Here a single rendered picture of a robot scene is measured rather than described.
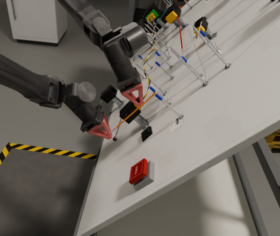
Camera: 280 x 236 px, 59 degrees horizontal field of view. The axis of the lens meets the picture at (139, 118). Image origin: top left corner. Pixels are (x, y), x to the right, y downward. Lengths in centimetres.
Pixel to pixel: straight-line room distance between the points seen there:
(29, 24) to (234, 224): 378
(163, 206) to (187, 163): 43
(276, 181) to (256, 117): 45
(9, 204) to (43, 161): 42
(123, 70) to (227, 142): 35
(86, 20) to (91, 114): 26
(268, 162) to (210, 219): 28
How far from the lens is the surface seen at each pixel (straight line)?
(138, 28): 73
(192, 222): 95
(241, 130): 50
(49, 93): 72
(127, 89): 71
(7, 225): 190
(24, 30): 424
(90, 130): 78
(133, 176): 61
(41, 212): 190
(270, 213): 225
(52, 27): 409
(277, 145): 274
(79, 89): 68
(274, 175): 94
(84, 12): 75
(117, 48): 69
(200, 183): 106
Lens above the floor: 157
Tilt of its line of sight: 36 degrees down
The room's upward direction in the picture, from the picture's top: 9 degrees clockwise
